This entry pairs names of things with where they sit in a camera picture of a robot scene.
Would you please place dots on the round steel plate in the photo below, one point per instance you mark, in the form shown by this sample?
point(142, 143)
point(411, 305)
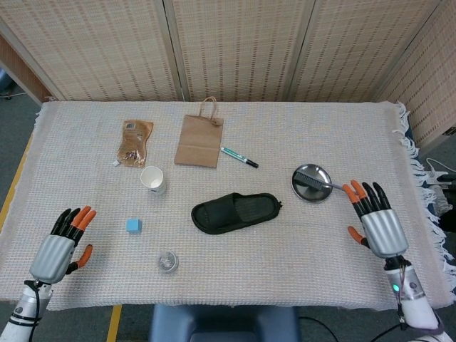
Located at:
point(311, 194)

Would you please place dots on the grey brush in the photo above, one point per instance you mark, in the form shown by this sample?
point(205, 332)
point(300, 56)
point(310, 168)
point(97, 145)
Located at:
point(310, 180)

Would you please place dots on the black slipper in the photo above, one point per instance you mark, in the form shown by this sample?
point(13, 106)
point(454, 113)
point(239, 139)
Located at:
point(213, 215)

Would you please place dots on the beige woven tablecloth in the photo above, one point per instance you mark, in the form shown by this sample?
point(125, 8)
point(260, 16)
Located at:
point(249, 270)

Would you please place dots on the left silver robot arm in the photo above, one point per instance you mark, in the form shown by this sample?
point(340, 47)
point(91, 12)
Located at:
point(25, 310)

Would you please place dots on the bamboo folding screen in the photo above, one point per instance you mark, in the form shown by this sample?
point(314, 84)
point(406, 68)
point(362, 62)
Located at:
point(107, 46)

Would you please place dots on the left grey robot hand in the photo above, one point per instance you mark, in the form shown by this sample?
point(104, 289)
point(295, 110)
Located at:
point(51, 258)

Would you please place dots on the white floral paper cup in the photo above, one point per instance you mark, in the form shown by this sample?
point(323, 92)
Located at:
point(152, 178)

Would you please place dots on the green white marker pen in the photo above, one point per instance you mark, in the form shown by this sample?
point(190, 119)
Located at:
point(235, 155)

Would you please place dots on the brown paper bag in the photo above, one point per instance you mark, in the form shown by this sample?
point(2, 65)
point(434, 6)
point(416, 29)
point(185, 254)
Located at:
point(199, 142)

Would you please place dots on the white power strip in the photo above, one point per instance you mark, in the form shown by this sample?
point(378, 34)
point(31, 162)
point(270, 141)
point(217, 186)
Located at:
point(436, 176)

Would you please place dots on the light blue cube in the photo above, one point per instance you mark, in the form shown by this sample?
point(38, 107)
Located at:
point(134, 226)

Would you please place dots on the clear round clip container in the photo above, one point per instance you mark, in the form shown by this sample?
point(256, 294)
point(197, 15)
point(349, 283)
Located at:
point(167, 261)

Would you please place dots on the brown spouted snack pouch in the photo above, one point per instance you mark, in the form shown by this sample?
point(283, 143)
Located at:
point(135, 142)

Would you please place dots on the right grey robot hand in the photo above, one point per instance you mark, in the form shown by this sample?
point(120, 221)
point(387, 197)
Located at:
point(384, 231)

